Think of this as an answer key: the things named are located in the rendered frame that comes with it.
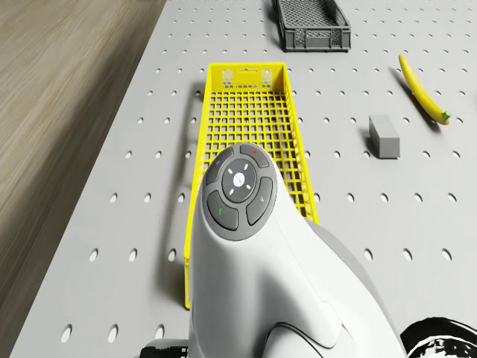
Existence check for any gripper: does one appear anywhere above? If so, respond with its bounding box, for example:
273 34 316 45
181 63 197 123
139 337 191 358

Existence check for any grey cube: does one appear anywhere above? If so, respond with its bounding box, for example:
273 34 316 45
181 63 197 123
368 114 401 160

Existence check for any black plate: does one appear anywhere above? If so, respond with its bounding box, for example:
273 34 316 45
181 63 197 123
401 316 477 358

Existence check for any yellow basket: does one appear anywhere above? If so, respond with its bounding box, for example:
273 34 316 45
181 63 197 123
183 61 320 310

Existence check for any dark grey basket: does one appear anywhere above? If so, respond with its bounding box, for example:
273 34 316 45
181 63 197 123
271 0 352 52

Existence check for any banana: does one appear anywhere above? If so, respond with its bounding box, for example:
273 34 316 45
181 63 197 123
397 54 452 125

